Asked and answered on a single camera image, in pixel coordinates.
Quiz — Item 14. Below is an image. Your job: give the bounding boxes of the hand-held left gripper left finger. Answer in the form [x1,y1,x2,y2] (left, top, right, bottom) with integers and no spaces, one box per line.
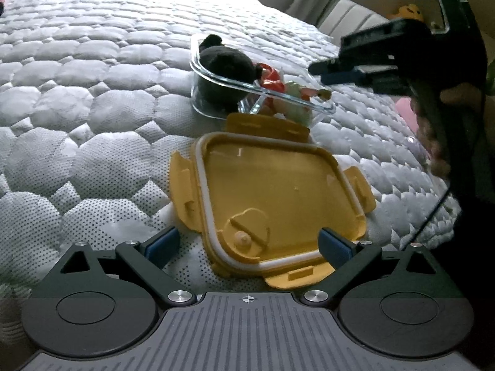
[62,226,196,306]

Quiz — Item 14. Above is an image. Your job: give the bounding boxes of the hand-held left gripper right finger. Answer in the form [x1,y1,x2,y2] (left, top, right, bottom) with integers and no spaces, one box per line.
[302,227,440,306]

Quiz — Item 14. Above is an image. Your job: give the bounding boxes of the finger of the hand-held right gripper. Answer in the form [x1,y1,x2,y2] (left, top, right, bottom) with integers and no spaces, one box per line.
[322,66,411,96]
[310,58,395,75]

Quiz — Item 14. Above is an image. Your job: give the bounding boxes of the yellow container lid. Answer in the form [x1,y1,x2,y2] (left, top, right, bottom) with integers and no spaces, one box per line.
[169,113,377,290]

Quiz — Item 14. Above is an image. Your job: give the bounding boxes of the clear glass container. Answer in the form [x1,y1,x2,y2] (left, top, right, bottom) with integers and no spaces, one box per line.
[189,34,336,129]

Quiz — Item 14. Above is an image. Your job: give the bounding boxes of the person's right hand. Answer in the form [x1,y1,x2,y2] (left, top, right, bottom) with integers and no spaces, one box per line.
[411,83,486,179]

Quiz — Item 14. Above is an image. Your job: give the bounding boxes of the yellow plush toy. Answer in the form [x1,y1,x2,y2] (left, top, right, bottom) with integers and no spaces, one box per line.
[389,4,425,21]

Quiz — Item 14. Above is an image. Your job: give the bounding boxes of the pale green toy figure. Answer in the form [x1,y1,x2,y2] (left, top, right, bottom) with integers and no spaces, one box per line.
[267,80,332,125]

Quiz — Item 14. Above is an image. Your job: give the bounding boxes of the beige padded headboard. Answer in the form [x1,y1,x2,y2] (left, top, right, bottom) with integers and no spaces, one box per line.
[319,0,391,43]

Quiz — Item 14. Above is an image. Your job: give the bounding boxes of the red toy figure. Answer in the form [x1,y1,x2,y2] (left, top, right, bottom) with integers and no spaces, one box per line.
[253,63,287,93]

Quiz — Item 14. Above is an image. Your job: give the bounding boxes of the pink cloth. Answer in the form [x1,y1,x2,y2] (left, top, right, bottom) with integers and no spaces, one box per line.
[394,96,421,137]

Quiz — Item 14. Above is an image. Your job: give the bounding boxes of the black plush toy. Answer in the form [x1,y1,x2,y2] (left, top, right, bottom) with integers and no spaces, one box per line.
[194,34,259,119]

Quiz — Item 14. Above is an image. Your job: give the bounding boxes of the white quilted mattress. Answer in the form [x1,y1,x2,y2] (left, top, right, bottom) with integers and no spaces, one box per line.
[0,0,465,302]

